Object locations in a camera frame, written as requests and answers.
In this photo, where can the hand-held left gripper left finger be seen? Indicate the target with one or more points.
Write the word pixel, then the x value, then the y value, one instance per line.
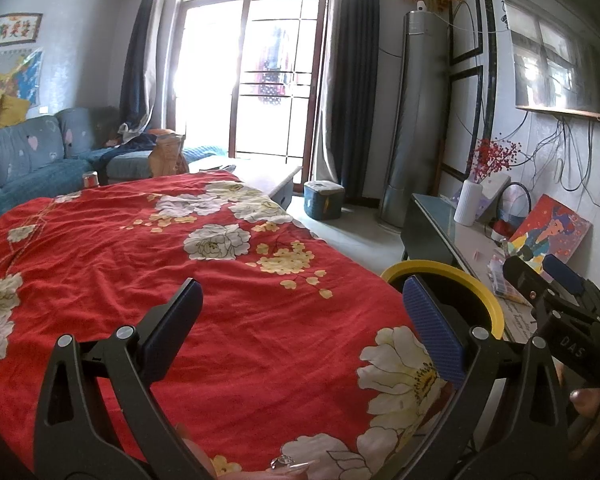
pixel 172 325

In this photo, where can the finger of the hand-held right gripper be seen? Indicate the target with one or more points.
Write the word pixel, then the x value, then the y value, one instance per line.
pixel 562 269
pixel 522 277

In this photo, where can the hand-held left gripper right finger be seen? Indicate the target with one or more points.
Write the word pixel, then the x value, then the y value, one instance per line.
pixel 432 330

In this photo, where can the yellow rimmed black bin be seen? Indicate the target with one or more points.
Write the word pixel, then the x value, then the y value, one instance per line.
pixel 445 266

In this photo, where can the person's right hand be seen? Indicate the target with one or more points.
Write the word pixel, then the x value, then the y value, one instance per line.
pixel 587 402

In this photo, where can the person's left hand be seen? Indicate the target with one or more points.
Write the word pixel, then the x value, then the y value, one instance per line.
pixel 250 474

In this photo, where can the clear bead organizer box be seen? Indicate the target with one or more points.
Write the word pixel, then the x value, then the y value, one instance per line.
pixel 500 280

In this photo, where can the colourful figure painting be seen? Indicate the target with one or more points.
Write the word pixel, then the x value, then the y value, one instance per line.
pixel 550 235

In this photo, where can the red floral blanket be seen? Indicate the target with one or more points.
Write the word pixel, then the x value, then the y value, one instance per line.
pixel 130 270

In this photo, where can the white ribbed vase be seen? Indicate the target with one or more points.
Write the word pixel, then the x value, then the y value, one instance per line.
pixel 467 205

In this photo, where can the dark television cabinet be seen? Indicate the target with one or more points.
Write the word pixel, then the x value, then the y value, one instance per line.
pixel 430 220

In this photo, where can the red berry branches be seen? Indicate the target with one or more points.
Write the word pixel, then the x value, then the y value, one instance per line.
pixel 495 157

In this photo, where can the red drink can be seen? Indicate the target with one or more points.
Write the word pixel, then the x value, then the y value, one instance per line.
pixel 90 180

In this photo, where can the blue storage box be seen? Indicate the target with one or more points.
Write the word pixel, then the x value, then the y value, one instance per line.
pixel 324 200

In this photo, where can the grey coffee table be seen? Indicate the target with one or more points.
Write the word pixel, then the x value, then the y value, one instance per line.
pixel 270 180

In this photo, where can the dark clothes heap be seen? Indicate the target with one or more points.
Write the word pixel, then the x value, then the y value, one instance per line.
pixel 140 137

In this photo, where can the grey standing air conditioner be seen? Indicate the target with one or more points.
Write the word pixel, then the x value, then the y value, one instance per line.
pixel 415 110

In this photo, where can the blue heart print sofa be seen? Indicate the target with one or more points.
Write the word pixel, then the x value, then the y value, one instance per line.
pixel 25 155

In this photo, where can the dark grey curtain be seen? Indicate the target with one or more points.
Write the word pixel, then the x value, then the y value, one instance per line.
pixel 350 85
pixel 142 60

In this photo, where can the yellow cushion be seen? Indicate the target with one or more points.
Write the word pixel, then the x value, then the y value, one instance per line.
pixel 12 110

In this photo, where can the glass balcony door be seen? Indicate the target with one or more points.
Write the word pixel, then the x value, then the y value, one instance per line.
pixel 250 60

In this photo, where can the country map poster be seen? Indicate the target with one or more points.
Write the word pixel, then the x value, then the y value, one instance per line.
pixel 10 80

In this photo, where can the framed embroidery picture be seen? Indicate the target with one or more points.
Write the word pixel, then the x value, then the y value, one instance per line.
pixel 12 31

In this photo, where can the black hoop frame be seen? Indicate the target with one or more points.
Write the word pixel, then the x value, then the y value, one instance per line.
pixel 515 207

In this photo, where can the wall mounted television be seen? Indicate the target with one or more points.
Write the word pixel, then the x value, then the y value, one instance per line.
pixel 565 60

